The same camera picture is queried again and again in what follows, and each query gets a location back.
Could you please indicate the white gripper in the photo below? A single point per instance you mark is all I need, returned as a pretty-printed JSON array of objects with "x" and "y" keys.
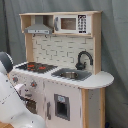
[{"x": 21, "y": 89}]

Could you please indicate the toy oven door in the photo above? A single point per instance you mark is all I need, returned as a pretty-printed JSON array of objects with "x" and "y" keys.
[{"x": 30, "y": 103}]

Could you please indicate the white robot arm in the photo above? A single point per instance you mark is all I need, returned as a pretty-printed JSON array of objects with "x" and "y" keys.
[{"x": 12, "y": 109}]

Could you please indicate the wooden toy kitchen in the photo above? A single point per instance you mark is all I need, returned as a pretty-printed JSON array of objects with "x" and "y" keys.
[{"x": 87, "y": 97}]

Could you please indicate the left stove knob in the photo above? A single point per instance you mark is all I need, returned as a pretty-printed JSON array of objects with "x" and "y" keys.
[{"x": 15, "y": 79}]

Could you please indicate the stove knob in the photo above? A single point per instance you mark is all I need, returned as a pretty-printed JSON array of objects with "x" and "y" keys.
[
  {"x": 15, "y": 79},
  {"x": 33, "y": 84}
]

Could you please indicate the right stove knob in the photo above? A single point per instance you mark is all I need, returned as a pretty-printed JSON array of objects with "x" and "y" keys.
[{"x": 33, "y": 84}]

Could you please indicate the black stovetop red burners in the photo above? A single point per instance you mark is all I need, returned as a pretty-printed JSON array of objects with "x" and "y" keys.
[{"x": 36, "y": 67}]

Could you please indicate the grey ice dispenser panel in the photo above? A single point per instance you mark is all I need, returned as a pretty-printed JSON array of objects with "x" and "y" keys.
[{"x": 62, "y": 107}]

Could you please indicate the grey toy sink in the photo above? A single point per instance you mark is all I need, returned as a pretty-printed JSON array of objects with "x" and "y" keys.
[{"x": 72, "y": 74}]

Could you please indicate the grey range hood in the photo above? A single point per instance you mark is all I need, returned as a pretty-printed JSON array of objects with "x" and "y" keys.
[{"x": 39, "y": 27}]

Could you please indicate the black toy faucet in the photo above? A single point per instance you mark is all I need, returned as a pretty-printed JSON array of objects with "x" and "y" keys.
[{"x": 84, "y": 61}]

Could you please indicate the white toy microwave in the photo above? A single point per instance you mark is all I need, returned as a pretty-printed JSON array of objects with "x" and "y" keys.
[{"x": 74, "y": 24}]

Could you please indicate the grey cabinet door handle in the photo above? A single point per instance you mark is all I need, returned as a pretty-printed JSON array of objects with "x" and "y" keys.
[{"x": 48, "y": 111}]

